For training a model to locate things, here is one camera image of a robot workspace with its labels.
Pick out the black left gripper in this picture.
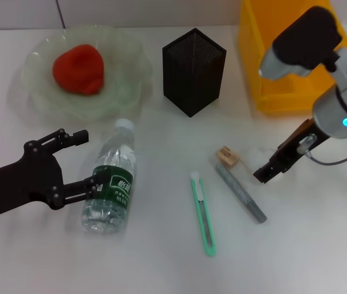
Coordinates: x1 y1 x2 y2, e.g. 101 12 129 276
0 128 101 230

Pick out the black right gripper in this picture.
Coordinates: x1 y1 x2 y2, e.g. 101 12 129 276
253 118 330 184

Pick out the grey marker pen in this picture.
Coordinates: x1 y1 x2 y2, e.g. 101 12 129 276
215 164 268 224

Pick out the clear water bottle green label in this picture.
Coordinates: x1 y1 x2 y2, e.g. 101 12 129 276
80 118 137 236

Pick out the tan eraser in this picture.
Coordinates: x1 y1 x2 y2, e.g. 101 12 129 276
215 146 242 168

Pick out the green utility knife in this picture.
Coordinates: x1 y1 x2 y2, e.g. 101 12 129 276
189 171 217 257

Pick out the red orange fruit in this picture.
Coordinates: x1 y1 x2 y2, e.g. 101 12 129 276
53 44 105 96

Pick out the pale green glass fruit plate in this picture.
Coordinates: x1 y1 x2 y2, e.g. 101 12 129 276
21 24 153 122

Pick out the black mesh pen holder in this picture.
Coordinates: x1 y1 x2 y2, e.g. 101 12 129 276
162 28 227 118

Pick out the yellow plastic bin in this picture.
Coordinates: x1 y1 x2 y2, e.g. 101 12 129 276
237 0 347 116

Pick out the right wrist cable with plug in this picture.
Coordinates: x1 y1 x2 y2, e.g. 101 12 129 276
297 134 347 167

